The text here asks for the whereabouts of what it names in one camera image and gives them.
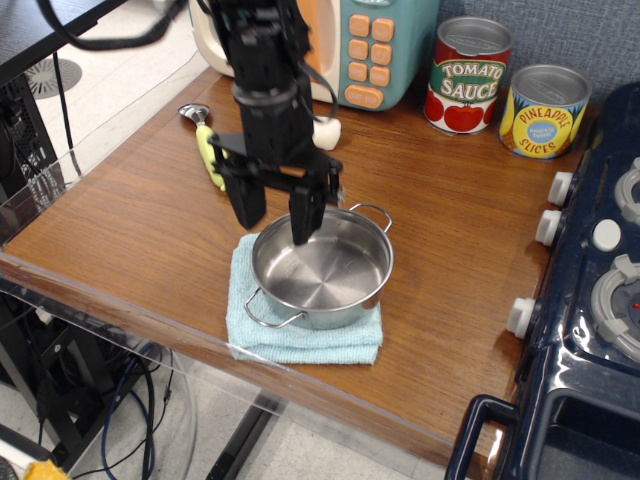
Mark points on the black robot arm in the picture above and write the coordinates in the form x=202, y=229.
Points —
x=265, y=43

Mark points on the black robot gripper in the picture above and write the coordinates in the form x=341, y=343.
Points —
x=275, y=150

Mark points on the dark blue toy stove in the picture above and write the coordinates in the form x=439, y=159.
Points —
x=576, y=412

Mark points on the black computer tower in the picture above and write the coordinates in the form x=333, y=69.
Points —
x=26, y=150

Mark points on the spoon with yellow-green handle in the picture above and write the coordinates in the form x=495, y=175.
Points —
x=198, y=113

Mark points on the light blue folded cloth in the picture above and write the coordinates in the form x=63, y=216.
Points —
x=355, y=344

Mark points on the plush brown white mushroom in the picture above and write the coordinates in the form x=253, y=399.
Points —
x=327, y=133

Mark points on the tomato sauce can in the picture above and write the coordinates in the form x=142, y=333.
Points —
x=469, y=64

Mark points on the teal toy microwave oven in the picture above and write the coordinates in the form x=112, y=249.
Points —
x=366, y=52

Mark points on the stainless steel two-handled pan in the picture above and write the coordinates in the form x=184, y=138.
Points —
x=329, y=282

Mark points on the black side table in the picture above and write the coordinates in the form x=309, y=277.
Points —
x=27, y=38

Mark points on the clear acrylic table guard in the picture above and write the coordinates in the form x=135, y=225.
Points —
x=144, y=242

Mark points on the pineapple slices can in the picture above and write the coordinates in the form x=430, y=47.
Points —
x=544, y=110

